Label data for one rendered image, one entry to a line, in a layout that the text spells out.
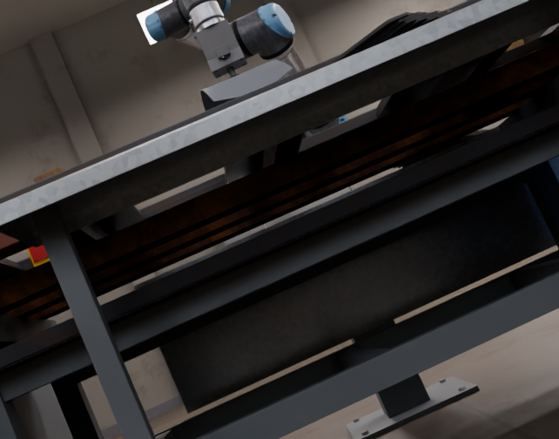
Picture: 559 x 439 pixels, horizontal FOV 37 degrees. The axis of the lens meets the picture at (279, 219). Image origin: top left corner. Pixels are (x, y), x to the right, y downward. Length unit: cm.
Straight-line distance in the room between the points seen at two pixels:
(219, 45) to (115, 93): 928
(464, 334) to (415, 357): 10
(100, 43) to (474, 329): 1015
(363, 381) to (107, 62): 1003
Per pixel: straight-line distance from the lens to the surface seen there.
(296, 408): 159
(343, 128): 229
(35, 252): 220
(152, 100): 1117
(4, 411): 163
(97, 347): 137
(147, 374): 1082
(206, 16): 204
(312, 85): 130
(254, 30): 250
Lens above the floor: 42
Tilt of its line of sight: 6 degrees up
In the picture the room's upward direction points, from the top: 24 degrees counter-clockwise
